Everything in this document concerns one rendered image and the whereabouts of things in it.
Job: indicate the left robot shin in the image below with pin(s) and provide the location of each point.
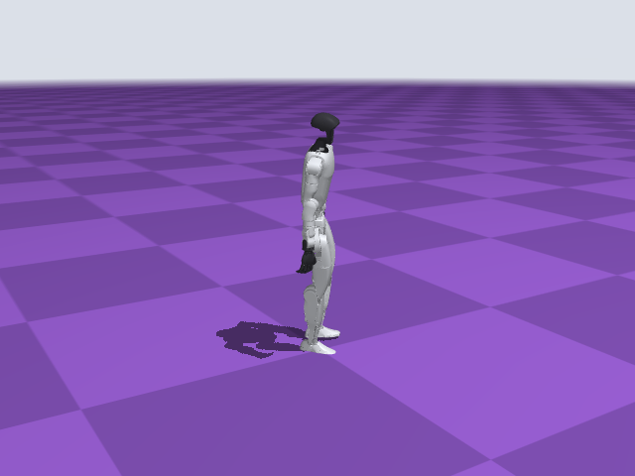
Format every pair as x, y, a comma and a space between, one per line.
326, 298

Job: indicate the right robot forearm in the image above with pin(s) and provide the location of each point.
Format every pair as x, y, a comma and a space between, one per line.
308, 217

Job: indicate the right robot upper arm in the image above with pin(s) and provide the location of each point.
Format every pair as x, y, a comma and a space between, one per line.
313, 172

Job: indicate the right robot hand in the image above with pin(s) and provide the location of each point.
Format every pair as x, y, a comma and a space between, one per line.
308, 259

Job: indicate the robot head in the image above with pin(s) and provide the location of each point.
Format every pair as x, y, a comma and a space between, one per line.
325, 122

